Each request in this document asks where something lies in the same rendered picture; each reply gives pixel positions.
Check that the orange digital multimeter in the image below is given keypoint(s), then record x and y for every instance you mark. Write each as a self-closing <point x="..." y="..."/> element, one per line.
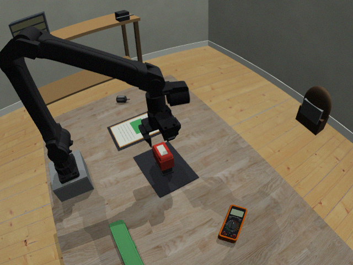
<point x="232" y="224"/>

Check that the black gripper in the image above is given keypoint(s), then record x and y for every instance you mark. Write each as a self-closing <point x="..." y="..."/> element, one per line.
<point x="145" y="128"/>

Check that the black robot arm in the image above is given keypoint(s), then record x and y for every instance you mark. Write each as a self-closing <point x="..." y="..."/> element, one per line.
<point x="32" y="42"/>

